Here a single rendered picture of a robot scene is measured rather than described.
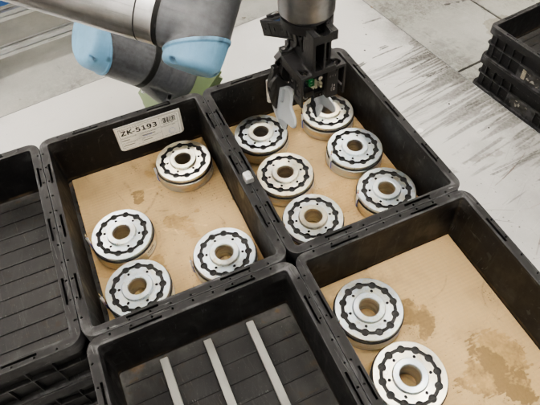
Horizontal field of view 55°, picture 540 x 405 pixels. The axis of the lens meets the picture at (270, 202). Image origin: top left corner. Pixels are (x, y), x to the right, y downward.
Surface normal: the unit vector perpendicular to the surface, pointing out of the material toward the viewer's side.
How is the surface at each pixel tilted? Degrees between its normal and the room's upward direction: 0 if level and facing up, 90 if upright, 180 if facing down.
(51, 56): 0
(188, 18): 44
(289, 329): 0
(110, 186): 0
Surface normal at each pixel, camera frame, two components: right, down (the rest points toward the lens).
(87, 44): -0.69, -0.01
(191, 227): -0.04, -0.60
